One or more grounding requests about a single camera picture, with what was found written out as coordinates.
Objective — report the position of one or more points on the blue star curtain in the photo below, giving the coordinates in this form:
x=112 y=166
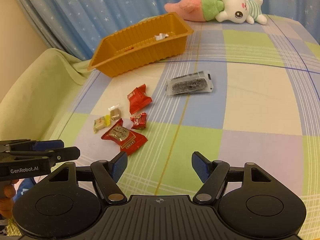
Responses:
x=76 y=26

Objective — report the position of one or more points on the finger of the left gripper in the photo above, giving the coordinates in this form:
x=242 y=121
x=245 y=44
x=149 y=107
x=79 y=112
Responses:
x=30 y=145
x=55 y=155

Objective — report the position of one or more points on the small red candy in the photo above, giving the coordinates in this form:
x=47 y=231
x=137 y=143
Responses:
x=139 y=121

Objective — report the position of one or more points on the yellow candy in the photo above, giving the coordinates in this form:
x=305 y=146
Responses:
x=101 y=123

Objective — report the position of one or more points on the golden plastic tray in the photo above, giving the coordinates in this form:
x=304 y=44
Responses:
x=110 y=58

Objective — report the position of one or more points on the plaid checkered tablecloth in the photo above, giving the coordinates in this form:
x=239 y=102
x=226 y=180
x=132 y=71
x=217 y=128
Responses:
x=262 y=118

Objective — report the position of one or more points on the pink carrot bunny plush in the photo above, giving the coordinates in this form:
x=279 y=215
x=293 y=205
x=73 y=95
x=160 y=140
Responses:
x=236 y=11

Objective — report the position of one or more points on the red gold jujube packet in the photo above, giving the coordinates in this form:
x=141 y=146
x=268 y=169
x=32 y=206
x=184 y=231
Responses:
x=128 y=140

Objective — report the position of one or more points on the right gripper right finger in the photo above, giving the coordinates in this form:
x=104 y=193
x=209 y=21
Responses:
x=213 y=175

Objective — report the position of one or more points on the silver green snack packet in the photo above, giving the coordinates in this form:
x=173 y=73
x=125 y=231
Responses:
x=161 y=36

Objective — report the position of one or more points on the left hand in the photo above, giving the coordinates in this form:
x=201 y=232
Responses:
x=7 y=202

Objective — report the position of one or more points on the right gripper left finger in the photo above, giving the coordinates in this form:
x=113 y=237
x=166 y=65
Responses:
x=106 y=175

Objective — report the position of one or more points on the clear black seaweed packet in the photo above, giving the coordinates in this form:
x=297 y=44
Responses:
x=199 y=82

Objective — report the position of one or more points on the red square snack packet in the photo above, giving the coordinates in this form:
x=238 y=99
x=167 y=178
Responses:
x=138 y=99

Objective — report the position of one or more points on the light green sofa cover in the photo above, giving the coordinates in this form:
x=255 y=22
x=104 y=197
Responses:
x=38 y=100

